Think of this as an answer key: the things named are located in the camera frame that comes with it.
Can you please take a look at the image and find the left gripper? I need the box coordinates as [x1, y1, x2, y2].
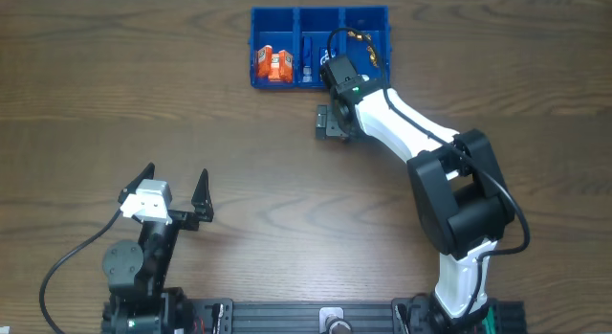
[118, 162, 215, 233]

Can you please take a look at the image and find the blue candy pack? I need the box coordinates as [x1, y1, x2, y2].
[301, 35, 315, 84]
[318, 46, 339, 67]

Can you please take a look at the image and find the blue tray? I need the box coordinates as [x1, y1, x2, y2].
[248, 6, 392, 91]

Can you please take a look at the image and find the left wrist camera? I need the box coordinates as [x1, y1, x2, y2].
[119, 179, 173, 226]

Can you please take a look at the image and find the mounting rail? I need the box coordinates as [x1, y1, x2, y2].
[100, 298, 527, 334]

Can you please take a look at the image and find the black cable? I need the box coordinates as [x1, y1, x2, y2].
[326, 26, 532, 321]
[38, 208, 123, 334]

